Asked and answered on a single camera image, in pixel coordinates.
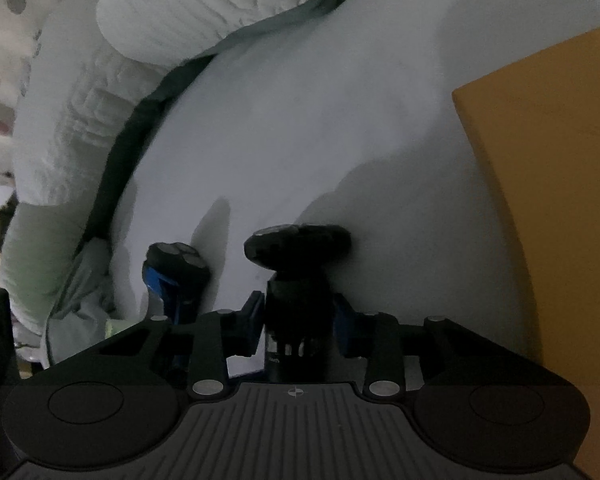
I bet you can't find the black mini tripod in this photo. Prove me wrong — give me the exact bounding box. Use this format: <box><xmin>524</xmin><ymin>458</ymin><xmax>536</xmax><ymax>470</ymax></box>
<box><xmin>244</xmin><ymin>224</ymin><xmax>352</xmax><ymax>385</ymax></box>

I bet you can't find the blue black electric shaver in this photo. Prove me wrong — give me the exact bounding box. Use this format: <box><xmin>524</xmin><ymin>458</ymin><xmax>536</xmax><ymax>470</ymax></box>
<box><xmin>142</xmin><ymin>242</ymin><xmax>211</xmax><ymax>325</ymax></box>

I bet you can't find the orange box lid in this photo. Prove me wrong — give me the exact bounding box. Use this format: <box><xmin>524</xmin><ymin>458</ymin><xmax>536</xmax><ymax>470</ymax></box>
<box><xmin>452</xmin><ymin>27</ymin><xmax>600</xmax><ymax>479</ymax></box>

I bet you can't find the light green cat pillow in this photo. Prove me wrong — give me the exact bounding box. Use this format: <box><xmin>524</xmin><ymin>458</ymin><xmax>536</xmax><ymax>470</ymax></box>
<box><xmin>0</xmin><ymin>0</ymin><xmax>341</xmax><ymax>366</ymax></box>

